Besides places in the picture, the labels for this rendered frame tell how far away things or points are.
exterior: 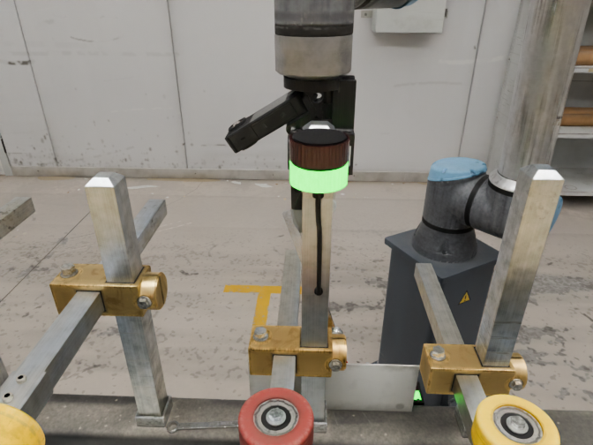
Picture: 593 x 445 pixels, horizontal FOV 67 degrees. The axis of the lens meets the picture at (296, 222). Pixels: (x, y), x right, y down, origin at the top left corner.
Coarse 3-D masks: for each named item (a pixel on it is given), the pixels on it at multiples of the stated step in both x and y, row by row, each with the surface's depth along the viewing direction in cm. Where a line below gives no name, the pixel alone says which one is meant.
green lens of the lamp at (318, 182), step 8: (296, 168) 44; (344, 168) 44; (296, 176) 44; (304, 176) 44; (312, 176) 43; (320, 176) 43; (328, 176) 43; (336, 176) 44; (344, 176) 45; (296, 184) 45; (304, 184) 44; (312, 184) 44; (320, 184) 44; (328, 184) 44; (336, 184) 44; (344, 184) 45; (320, 192) 44
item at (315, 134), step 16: (320, 128) 47; (304, 144) 42; (320, 144) 42; (336, 144) 42; (304, 192) 50; (320, 224) 50; (320, 240) 52; (320, 256) 53; (320, 272) 55; (320, 288) 56
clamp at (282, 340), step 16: (272, 336) 63; (288, 336) 63; (336, 336) 63; (256, 352) 61; (272, 352) 61; (288, 352) 61; (304, 352) 61; (320, 352) 61; (336, 352) 62; (256, 368) 63; (304, 368) 62; (320, 368) 62; (336, 368) 61
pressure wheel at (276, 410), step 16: (256, 400) 49; (272, 400) 49; (288, 400) 49; (304, 400) 49; (240, 416) 47; (256, 416) 47; (272, 416) 47; (288, 416) 48; (304, 416) 47; (240, 432) 46; (256, 432) 46; (272, 432) 46; (288, 432) 46; (304, 432) 46
